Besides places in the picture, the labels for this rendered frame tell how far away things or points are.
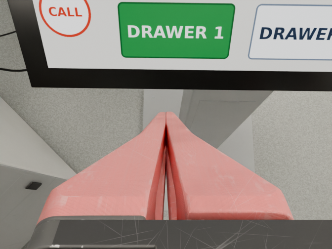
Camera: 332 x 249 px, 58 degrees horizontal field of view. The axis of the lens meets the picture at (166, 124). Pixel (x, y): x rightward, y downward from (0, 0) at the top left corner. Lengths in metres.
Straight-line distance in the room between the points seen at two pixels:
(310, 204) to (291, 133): 0.29
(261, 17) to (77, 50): 0.16
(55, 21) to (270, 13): 0.17
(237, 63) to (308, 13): 0.07
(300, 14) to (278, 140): 1.09
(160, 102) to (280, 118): 0.52
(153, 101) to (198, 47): 1.00
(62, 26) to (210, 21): 0.12
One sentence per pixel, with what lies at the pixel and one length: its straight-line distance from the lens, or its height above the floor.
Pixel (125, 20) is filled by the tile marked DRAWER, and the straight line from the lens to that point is 0.26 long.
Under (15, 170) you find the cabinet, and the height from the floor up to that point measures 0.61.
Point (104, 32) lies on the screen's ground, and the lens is 0.27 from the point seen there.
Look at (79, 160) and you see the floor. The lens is 1.28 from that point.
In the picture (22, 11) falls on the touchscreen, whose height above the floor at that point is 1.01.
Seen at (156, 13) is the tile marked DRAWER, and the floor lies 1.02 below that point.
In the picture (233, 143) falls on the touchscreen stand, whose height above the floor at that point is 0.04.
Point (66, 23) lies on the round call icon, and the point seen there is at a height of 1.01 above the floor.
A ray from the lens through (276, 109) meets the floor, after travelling 1.37.
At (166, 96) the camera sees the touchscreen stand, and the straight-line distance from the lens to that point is 1.27.
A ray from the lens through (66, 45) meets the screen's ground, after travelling 0.28.
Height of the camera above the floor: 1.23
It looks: 75 degrees down
